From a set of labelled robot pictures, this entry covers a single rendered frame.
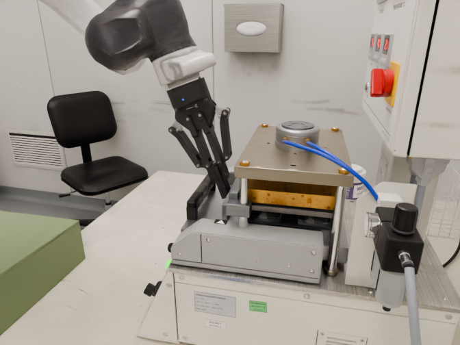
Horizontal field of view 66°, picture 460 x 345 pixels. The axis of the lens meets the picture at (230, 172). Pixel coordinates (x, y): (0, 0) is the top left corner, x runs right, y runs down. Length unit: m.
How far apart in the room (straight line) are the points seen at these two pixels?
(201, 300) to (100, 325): 0.25
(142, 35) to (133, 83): 1.87
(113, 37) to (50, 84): 2.27
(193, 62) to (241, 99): 1.65
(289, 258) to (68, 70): 2.39
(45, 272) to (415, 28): 0.84
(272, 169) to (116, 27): 0.34
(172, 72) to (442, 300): 0.56
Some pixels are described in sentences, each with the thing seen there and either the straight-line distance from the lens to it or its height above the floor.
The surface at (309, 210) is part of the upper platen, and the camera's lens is 0.61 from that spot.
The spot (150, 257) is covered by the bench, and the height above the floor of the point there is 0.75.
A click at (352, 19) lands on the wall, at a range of 2.15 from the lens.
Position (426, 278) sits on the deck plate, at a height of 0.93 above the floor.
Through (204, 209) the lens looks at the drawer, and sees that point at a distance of 0.73.
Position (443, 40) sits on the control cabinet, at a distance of 0.50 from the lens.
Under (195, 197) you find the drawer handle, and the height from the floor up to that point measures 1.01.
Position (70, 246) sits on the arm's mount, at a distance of 0.97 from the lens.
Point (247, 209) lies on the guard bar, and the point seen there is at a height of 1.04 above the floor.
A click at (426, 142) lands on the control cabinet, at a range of 0.52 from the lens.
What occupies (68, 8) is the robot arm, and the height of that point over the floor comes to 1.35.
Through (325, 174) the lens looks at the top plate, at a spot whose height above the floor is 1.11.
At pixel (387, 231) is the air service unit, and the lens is 0.46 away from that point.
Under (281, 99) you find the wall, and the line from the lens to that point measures 2.20.
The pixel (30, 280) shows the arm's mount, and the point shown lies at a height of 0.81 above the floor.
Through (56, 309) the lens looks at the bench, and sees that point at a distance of 0.90.
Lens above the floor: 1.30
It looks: 22 degrees down
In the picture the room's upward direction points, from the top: straight up
